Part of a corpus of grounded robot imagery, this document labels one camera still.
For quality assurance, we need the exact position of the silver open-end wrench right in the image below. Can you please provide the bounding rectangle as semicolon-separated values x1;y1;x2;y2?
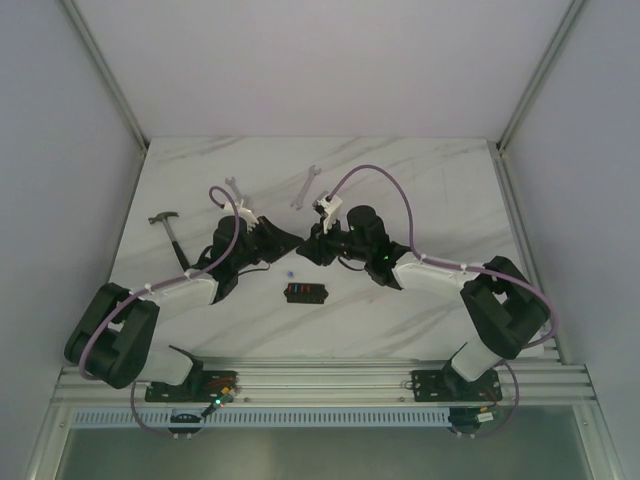
290;165;322;210

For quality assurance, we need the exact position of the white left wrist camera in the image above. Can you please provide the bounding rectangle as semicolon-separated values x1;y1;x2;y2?
222;200;259;233

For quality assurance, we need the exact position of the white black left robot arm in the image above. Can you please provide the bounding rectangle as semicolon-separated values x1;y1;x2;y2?
64;216;303;402

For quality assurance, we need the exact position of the small claw hammer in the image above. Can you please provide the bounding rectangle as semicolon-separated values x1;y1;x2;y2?
148;211;190;271

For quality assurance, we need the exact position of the silver open-end wrench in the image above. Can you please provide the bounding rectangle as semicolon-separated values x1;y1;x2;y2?
290;165;322;210
225;176;249;205

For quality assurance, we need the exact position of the silver open-end wrench left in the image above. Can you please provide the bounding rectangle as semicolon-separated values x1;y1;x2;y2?
225;176;249;205

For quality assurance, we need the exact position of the aluminium frame post left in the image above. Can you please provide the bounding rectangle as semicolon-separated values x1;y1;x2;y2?
57;0;150;153

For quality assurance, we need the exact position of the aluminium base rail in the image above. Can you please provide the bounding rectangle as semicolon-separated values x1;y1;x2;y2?
52;354;599;409

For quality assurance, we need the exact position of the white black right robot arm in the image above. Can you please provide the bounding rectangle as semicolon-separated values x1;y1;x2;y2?
296;206;551;401

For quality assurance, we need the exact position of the aluminium frame rail right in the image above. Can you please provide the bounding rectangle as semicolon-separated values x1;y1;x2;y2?
494;0;591;151

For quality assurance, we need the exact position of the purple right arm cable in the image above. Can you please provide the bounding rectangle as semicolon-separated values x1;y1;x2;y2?
324;163;560;441

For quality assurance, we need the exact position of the black fuse box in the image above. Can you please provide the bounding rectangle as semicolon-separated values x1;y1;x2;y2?
284;283;329;305

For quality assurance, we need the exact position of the slotted grey cable duct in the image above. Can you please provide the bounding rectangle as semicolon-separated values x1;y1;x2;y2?
71;407;451;429

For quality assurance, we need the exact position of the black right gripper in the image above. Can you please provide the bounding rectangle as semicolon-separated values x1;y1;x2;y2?
295;215;370;266

